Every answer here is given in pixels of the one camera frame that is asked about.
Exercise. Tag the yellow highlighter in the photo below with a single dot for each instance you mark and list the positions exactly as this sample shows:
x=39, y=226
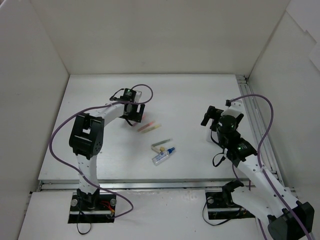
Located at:
x=151, y=128

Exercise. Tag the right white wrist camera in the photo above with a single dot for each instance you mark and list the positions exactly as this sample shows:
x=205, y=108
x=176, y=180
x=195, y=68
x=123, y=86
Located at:
x=235, y=109

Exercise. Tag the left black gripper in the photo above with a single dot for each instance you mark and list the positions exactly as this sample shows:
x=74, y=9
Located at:
x=136, y=117

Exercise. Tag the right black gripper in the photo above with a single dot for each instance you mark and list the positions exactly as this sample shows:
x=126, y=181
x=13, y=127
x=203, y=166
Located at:
x=210, y=115

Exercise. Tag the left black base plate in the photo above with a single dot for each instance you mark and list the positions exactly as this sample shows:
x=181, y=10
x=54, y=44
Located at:
x=103, y=212

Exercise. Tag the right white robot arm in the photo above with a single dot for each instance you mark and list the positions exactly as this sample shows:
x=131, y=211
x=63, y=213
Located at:
x=285, y=217

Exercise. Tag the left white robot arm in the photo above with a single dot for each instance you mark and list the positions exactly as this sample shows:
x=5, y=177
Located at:
x=87, y=135

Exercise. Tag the white container box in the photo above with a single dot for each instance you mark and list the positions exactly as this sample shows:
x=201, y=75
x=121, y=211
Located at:
x=211, y=136

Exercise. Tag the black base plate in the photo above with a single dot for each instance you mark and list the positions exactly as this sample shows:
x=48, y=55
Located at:
x=217, y=209
x=103, y=212

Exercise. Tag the front aluminium rail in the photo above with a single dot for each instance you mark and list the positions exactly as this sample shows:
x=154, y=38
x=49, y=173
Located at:
x=46, y=185

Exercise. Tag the brown orange highlighter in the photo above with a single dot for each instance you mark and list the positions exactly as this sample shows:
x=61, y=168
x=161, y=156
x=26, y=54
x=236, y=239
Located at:
x=145, y=126

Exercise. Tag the clear blue spray bottle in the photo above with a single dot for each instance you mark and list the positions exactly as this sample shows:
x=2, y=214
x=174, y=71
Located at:
x=162, y=156

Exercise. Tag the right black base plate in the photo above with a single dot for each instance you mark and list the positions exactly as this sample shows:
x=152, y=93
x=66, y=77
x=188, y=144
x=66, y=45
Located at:
x=217, y=209

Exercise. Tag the green highlighter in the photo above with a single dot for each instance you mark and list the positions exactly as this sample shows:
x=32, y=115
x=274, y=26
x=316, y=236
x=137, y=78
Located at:
x=161, y=142

